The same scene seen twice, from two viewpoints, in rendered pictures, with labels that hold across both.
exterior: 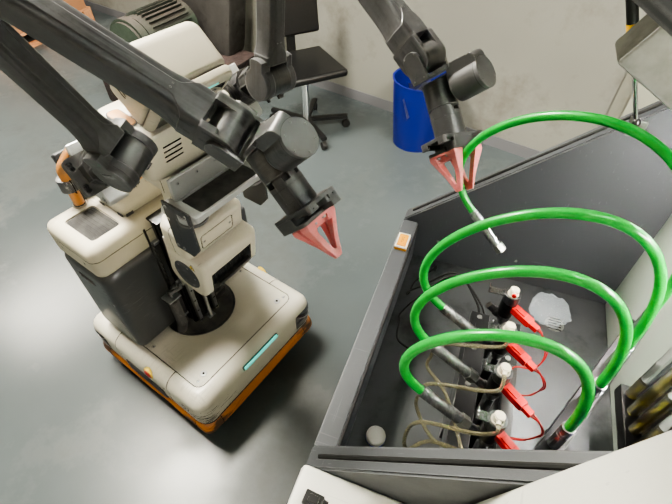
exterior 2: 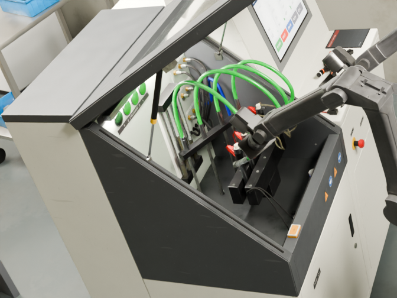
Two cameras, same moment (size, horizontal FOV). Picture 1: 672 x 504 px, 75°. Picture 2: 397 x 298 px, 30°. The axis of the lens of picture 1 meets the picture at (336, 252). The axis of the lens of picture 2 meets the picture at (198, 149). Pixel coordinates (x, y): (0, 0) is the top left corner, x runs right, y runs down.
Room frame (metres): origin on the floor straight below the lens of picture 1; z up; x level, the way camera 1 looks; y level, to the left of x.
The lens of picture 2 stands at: (2.56, 0.00, 2.56)
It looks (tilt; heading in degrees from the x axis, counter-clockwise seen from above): 34 degrees down; 192
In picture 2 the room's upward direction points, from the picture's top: 18 degrees counter-clockwise
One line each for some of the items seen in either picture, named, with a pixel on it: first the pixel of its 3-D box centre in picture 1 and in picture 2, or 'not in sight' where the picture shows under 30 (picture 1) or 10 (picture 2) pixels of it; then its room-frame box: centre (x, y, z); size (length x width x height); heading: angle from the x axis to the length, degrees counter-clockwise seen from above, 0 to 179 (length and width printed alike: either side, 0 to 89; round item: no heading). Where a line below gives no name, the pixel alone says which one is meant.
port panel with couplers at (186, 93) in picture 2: not in sight; (188, 88); (0.17, -0.47, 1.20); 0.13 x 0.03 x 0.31; 159
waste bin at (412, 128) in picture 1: (421, 109); not in sight; (2.72, -0.57, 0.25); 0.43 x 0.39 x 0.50; 53
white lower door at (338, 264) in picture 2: not in sight; (338, 290); (0.57, -0.08, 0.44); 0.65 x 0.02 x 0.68; 159
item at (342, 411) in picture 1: (375, 331); (315, 205); (0.57, -0.09, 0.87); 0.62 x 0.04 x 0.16; 159
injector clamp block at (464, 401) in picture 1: (475, 407); (260, 172); (0.37, -0.27, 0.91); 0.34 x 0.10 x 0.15; 159
